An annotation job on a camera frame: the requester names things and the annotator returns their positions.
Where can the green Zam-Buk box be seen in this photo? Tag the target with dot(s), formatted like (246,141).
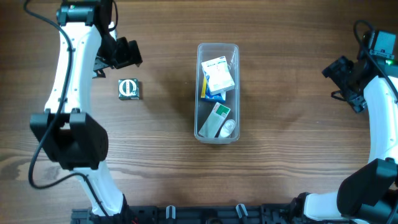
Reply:
(128,89)

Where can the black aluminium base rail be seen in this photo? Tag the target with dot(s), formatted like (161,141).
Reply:
(266,213)

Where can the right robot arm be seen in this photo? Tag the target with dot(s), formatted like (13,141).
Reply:
(369,84)

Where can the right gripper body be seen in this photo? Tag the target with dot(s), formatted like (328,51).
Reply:
(347,88)

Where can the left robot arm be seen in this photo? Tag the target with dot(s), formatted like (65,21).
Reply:
(65,129)

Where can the white blue medicine box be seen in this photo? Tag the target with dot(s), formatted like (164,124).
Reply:
(218,76)

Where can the blue yellow lozenge box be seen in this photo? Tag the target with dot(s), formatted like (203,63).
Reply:
(205,94)

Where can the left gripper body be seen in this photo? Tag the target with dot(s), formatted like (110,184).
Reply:
(109,61)

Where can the clear plastic container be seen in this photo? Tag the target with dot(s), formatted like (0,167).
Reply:
(208,51)

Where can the white green slim box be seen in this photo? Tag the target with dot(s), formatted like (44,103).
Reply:
(214,121)

